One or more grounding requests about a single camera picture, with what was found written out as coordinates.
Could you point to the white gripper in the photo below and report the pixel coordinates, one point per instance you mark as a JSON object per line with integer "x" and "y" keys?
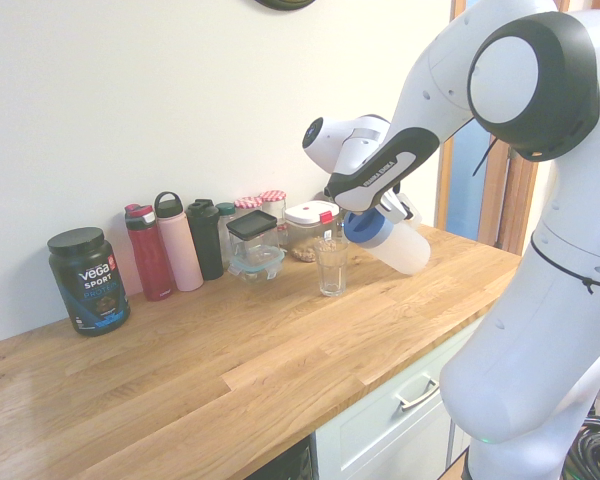
{"x": 394, "y": 205}

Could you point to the translucent pitcher with blue lid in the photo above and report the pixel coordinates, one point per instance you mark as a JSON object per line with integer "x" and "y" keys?
{"x": 395, "y": 250}

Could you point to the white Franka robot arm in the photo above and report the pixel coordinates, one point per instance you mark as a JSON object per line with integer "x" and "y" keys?
{"x": 530, "y": 325}

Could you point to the pink water bottle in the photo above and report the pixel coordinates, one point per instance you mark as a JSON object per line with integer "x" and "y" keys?
{"x": 177, "y": 250}

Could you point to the red water bottle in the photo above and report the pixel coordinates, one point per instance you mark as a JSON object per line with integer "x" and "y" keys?
{"x": 150, "y": 260}

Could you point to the clear drinking glass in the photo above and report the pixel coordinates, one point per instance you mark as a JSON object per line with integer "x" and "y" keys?
{"x": 331, "y": 275}

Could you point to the cereal container white lid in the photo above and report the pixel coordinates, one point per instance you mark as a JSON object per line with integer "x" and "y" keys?
{"x": 305, "y": 220}

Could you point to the small jar red checked lid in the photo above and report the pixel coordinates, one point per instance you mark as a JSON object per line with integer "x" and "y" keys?
{"x": 283, "y": 226}

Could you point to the glass jar red checked lid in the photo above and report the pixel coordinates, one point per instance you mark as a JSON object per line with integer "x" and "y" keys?
{"x": 247, "y": 203}
{"x": 273, "y": 196}

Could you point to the square container black lid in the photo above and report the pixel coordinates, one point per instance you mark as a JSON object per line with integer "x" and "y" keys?
{"x": 252, "y": 225}

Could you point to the glass container teal lid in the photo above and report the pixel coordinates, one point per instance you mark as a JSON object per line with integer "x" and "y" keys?
{"x": 255, "y": 264}

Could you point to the glass jar green lid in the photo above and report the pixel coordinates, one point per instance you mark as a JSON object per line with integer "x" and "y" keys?
{"x": 225, "y": 212}

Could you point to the black shaker bottle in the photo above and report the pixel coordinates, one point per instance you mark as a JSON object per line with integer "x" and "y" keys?
{"x": 205, "y": 240}

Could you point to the white cabinet drawer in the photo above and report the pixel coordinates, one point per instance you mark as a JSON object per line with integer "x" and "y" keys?
{"x": 380, "y": 440}

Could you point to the black dishwasher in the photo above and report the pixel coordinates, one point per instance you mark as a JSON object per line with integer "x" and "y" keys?
{"x": 295, "y": 460}

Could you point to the black protein powder tub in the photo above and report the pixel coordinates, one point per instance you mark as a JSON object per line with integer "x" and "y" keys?
{"x": 87, "y": 285}

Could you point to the dark round wall clock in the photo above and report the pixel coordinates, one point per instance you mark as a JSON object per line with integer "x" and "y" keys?
{"x": 285, "y": 3}

